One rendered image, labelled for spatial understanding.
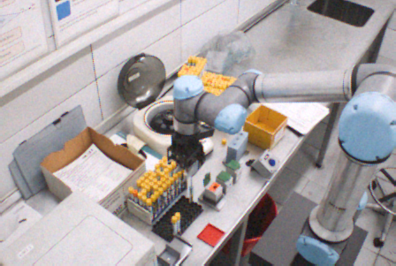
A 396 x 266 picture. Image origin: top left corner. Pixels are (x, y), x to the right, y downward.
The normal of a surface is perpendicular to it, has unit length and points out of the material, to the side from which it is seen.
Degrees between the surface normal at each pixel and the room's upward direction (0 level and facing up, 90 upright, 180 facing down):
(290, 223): 4
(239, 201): 0
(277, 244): 4
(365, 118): 83
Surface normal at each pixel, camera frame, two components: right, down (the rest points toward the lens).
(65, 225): 0.02, -0.76
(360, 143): -0.57, 0.41
